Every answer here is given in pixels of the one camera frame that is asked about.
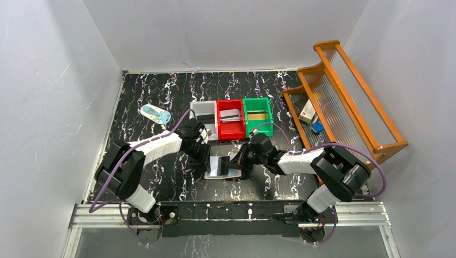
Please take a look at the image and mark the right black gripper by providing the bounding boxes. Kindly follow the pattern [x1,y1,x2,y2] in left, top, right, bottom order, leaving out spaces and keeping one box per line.
[227,142,267,171]

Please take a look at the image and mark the grey card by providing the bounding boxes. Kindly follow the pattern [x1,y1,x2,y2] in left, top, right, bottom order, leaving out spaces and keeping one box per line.
[216,156,230,177]

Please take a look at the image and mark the grey cards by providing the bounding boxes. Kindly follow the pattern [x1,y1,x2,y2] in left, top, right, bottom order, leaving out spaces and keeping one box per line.
[219,109,241,123]

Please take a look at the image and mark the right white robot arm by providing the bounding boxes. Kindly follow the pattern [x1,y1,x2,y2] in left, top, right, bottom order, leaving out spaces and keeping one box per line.
[221,133,372,223]

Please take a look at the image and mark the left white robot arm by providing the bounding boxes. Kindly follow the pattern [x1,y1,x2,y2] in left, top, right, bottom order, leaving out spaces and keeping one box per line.
[94,118,210,224]

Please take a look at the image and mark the black card in white bin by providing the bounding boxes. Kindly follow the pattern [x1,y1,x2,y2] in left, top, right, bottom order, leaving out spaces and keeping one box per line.
[196,114,216,124]

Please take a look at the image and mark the gold card in green bin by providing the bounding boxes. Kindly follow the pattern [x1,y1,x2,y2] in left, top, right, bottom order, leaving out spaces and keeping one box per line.
[247,111,268,121]

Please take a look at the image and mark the red plastic bin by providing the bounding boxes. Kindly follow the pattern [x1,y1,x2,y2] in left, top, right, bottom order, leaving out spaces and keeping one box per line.
[216,99,246,141]

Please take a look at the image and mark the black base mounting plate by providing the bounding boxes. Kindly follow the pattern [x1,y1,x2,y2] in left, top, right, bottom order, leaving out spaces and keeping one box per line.
[125,200,338,241]

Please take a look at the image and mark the white plastic bin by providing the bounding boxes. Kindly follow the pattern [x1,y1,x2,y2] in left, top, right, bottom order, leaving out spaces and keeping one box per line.
[190,101,219,141]

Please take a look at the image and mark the green plastic bin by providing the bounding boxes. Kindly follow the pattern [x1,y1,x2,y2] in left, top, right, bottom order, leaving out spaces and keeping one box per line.
[243,97,274,138]

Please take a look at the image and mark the oval white blue package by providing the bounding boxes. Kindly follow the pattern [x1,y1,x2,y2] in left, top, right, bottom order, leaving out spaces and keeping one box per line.
[140,104,171,125]

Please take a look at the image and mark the blue small object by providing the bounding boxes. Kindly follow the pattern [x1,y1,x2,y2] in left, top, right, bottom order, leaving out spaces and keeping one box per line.
[311,121,325,134]

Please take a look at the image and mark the white red small box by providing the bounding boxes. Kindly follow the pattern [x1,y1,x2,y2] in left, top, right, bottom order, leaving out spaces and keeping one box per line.
[298,100,316,124]

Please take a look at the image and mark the orange wooden shelf rack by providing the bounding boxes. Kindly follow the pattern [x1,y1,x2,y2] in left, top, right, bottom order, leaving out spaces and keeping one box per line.
[282,40,408,164]

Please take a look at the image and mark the aluminium frame rail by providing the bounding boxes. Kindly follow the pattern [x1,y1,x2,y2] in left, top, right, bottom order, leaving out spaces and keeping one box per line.
[63,200,400,257]

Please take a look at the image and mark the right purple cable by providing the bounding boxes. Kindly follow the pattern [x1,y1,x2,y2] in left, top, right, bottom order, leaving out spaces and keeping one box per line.
[251,122,388,245]

